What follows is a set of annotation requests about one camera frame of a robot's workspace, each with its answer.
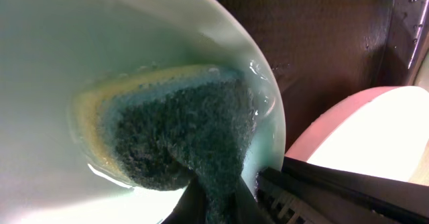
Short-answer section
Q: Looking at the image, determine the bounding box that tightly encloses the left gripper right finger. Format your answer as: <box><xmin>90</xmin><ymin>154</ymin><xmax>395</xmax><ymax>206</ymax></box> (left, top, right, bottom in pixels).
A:
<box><xmin>235</xmin><ymin>178</ymin><xmax>273</xmax><ymax>224</ymax></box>

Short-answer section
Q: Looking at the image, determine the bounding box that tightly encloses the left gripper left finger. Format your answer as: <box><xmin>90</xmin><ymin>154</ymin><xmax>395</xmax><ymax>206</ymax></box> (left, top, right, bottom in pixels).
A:
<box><xmin>162</xmin><ymin>178</ymin><xmax>207</xmax><ymax>224</ymax></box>

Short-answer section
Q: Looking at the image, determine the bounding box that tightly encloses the mint plate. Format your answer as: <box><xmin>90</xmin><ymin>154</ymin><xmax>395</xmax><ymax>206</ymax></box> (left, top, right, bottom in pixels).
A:
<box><xmin>1</xmin><ymin>0</ymin><xmax>286</xmax><ymax>223</ymax></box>

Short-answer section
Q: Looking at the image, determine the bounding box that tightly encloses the black round tray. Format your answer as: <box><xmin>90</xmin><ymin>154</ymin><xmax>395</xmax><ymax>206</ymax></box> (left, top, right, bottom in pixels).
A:
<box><xmin>217</xmin><ymin>0</ymin><xmax>428</xmax><ymax>147</ymax></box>

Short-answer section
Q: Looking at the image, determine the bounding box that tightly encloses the green yellow sponge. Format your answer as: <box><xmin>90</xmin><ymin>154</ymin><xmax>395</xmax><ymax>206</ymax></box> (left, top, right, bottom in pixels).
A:
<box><xmin>72</xmin><ymin>64</ymin><xmax>257</xmax><ymax>223</ymax></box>

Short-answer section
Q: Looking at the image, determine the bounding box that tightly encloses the white plate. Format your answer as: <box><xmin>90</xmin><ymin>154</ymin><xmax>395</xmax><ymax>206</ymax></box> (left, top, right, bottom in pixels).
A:
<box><xmin>286</xmin><ymin>86</ymin><xmax>428</xmax><ymax>182</ymax></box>

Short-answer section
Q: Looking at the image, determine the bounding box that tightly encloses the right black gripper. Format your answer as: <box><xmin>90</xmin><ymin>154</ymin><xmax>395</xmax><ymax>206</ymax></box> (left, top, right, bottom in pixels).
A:
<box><xmin>256</xmin><ymin>157</ymin><xmax>428</xmax><ymax>224</ymax></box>

